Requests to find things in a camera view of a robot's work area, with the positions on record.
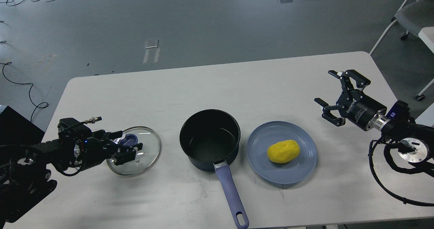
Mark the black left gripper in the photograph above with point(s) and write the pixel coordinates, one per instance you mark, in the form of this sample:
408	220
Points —
100	146

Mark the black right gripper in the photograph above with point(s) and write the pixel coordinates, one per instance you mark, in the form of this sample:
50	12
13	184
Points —
357	107

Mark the glass lid with purple knob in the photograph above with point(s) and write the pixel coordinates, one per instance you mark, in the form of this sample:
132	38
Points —
144	158

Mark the yellow potato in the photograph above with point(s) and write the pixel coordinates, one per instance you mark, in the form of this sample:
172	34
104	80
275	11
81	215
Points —
283	152

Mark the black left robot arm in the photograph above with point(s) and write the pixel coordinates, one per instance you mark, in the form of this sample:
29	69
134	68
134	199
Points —
25	178

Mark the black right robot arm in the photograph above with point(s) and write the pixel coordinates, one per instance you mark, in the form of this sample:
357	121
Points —
408	146

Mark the blue plate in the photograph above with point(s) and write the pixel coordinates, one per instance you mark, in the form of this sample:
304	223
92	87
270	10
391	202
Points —
287	173

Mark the black box at left edge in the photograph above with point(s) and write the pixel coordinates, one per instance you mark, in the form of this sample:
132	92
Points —
16	129

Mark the grey office chair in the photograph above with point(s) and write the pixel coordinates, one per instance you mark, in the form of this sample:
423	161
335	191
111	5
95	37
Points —
416	18

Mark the dark pot with purple handle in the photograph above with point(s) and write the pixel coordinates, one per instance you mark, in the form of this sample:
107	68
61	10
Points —
211	139

